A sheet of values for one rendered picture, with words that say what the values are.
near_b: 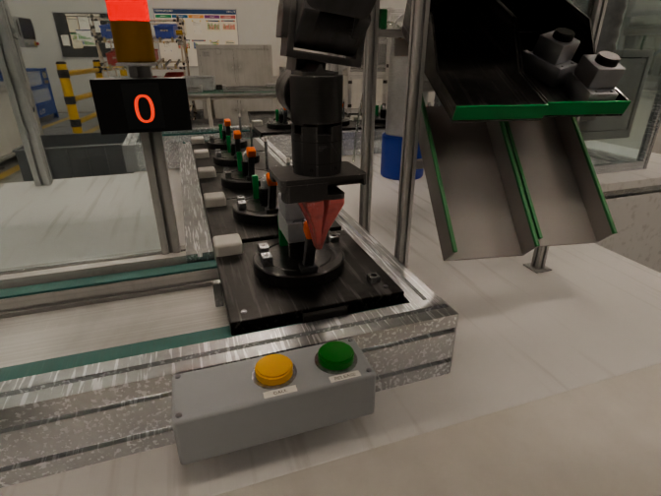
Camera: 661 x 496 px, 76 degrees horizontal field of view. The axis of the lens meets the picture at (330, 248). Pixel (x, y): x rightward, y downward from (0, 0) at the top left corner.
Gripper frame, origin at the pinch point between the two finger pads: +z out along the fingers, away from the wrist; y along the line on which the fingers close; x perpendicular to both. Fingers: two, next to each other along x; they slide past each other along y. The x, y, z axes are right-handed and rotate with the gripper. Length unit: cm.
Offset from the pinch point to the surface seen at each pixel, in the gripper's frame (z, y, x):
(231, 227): 8.8, 7.5, -30.0
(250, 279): 8.7, 7.6, -8.9
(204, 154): 8, 8, -92
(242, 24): -74, -161, -1052
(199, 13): -94, -69, -1066
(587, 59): -20.8, -41.9, -3.7
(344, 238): 8.7, -10.9, -18.1
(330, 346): 8.3, 1.8, 10.3
